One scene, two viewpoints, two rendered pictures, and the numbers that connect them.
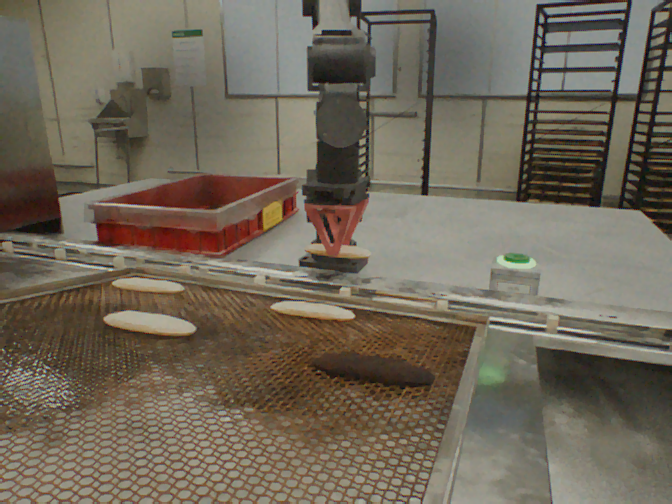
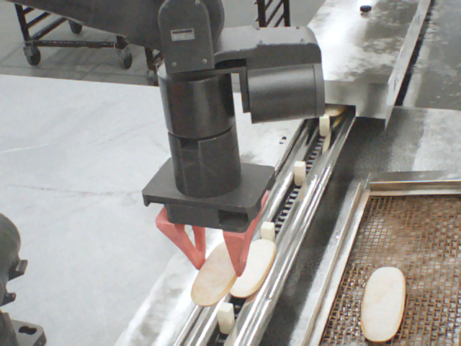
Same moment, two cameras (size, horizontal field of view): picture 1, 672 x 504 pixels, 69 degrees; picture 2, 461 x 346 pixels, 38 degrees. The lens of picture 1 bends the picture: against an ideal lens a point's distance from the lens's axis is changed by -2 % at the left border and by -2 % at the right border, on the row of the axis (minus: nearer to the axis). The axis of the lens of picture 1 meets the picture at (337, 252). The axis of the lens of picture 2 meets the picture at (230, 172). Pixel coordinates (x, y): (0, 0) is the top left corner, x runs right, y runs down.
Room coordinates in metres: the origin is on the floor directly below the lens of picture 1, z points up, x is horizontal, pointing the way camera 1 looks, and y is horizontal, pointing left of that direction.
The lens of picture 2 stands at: (0.62, 0.48, 1.33)
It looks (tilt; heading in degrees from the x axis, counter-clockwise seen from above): 32 degrees down; 273
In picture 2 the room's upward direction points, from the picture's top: 6 degrees counter-clockwise
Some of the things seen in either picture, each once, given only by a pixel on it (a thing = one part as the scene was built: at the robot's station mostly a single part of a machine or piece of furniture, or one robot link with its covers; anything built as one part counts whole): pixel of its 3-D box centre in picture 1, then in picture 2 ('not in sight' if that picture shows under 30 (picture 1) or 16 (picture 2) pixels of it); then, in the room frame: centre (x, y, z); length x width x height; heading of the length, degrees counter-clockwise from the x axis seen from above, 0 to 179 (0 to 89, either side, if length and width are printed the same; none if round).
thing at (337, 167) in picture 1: (337, 167); (206, 161); (0.66, 0.00, 1.04); 0.10 x 0.07 x 0.07; 160
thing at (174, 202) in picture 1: (208, 206); not in sight; (1.21, 0.32, 0.88); 0.49 x 0.34 x 0.10; 164
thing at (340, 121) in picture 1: (342, 94); (243, 49); (0.63, -0.01, 1.14); 0.11 x 0.09 x 0.12; 2
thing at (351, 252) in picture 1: (337, 249); (220, 267); (0.66, 0.00, 0.93); 0.10 x 0.04 x 0.01; 70
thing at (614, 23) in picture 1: (567, 133); not in sight; (3.82, -1.76, 0.89); 0.60 x 0.59 x 1.78; 62
